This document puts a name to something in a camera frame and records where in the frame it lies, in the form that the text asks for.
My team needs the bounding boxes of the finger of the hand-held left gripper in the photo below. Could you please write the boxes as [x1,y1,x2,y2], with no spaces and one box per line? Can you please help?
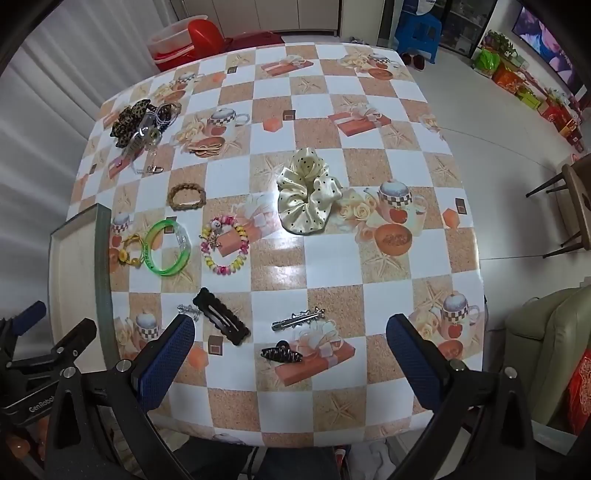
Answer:
[0,301,47,342]
[9,318,98,370]

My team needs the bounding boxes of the shallow grey-green box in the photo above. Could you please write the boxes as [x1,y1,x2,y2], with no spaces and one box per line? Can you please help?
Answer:
[48,203,114,365]

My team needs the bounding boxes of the pile of colourful gift boxes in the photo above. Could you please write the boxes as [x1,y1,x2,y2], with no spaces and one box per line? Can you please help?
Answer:
[475,48,589,154]

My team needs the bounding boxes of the leopard print scrunchie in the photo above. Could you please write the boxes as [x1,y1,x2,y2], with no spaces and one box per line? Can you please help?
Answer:
[111,98,158,149]

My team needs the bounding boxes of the small black claw clip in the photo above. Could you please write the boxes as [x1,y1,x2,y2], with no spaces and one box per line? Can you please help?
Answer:
[260,340,304,364]

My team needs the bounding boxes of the red plastic basin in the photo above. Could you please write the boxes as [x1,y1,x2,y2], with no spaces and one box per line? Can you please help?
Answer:
[185,18,228,52]

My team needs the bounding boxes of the red patterned cushion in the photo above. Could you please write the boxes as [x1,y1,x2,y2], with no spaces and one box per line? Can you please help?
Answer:
[566,348,591,437]

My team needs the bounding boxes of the clear plastic container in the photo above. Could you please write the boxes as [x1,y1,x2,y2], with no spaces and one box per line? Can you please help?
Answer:
[147,21,197,73]

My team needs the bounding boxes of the silver alligator hair clip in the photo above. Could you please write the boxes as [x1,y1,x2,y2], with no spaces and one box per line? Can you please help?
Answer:
[271,307,326,332]

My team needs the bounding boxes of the yellow sunflower hair tie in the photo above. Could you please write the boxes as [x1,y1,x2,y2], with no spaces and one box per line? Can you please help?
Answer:
[111,233,145,268]

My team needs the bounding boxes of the wooden chair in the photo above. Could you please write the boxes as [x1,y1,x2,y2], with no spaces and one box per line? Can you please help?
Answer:
[525,153,591,259]

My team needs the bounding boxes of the wooden butterfly hair clip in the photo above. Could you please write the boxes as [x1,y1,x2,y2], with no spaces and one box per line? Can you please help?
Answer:
[189,141,223,158]

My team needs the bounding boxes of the green translucent bracelet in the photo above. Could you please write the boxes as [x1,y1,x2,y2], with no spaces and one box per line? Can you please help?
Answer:
[141,220,191,277]

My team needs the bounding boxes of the brown braided hair tie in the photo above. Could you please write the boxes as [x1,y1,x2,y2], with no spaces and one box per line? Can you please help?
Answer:
[167,183,204,213]

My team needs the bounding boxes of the glass door cabinet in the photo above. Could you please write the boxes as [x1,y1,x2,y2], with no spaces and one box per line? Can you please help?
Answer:
[436,0,486,57]

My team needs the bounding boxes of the crystal chain keyring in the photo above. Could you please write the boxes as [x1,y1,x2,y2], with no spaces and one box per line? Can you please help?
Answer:
[131,148,166,176]

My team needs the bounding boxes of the clear plastic claw clip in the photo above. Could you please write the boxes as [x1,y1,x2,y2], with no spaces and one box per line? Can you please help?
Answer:
[122,111,163,155]

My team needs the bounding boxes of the black scalloped snap hair clip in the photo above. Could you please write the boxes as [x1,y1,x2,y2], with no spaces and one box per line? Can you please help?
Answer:
[192,287,251,346]

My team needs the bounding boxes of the wall television screen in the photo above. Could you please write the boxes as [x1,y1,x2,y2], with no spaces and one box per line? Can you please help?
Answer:
[510,6,588,101]

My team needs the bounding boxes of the purple beaded bracelets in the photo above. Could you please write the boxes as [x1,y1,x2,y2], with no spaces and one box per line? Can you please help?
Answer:
[154,102,182,125]

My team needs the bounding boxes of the blue plastic stool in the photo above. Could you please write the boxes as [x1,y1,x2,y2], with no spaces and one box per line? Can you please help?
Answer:
[394,9,445,64]

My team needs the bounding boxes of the colourful beaded bracelet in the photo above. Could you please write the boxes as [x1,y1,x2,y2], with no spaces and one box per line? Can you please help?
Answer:
[199,215,250,277]

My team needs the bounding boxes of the beige sofa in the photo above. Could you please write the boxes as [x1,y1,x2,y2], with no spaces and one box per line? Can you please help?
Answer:
[501,285,591,437]

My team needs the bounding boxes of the white curtain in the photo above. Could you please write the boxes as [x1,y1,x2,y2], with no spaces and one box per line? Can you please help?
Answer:
[0,25,155,259]

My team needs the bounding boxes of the green potted plant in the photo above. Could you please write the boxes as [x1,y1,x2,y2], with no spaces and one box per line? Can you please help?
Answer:
[485,30,519,60]

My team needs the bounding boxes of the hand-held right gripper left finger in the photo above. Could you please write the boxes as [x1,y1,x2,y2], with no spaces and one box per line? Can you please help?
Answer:
[44,316,195,480]

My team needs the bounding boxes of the cream polka dot scrunchie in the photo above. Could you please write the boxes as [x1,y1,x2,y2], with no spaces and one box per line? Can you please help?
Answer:
[276,148,343,235]

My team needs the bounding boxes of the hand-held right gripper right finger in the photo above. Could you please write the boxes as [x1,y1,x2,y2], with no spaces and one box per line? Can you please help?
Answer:
[385,314,541,480]

